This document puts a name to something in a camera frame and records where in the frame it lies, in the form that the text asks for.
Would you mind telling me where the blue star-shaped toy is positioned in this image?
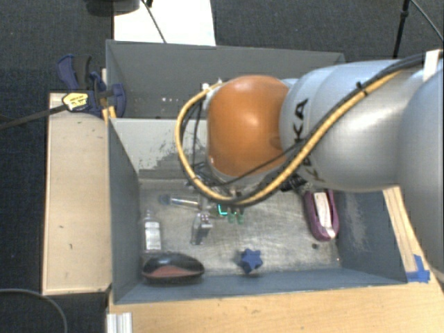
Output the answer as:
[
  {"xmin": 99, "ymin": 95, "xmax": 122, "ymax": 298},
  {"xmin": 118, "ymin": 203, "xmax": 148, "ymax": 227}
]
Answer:
[{"xmin": 237, "ymin": 248, "xmax": 264, "ymax": 275}]

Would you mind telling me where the pale wood flat board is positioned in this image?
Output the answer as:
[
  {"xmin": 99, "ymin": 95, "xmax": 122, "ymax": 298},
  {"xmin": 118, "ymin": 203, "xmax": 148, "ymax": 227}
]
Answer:
[{"xmin": 41, "ymin": 92, "xmax": 113, "ymax": 296}]

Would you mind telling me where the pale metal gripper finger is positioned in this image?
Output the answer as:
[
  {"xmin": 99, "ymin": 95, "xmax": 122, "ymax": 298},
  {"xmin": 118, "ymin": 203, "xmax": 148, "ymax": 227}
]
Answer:
[
  {"xmin": 158, "ymin": 194, "xmax": 209, "ymax": 210},
  {"xmin": 189, "ymin": 212, "xmax": 214, "ymax": 246}
]

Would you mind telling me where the black and red computer mouse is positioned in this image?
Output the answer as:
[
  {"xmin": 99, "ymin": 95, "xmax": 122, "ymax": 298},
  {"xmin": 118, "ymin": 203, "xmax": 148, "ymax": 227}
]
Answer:
[{"xmin": 141, "ymin": 251, "xmax": 206, "ymax": 286}]

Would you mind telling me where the clear glass bottle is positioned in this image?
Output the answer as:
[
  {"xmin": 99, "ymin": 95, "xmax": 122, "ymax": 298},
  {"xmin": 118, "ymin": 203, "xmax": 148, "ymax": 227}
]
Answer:
[{"xmin": 142, "ymin": 209, "xmax": 164, "ymax": 253}]

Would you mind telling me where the grey metal bin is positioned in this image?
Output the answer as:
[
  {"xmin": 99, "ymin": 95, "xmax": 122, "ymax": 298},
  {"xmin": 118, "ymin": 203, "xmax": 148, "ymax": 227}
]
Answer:
[{"xmin": 105, "ymin": 39, "xmax": 409, "ymax": 305}]

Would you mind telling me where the purple and white brush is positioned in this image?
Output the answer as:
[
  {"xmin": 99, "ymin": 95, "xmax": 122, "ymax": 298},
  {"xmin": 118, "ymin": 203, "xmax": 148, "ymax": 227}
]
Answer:
[{"xmin": 302, "ymin": 189, "xmax": 340, "ymax": 243}]

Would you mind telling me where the black cylinder on white bracket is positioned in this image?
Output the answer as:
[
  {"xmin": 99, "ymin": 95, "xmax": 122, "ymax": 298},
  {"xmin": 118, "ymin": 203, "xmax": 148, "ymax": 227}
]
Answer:
[{"xmin": 282, "ymin": 174, "xmax": 311, "ymax": 193}]

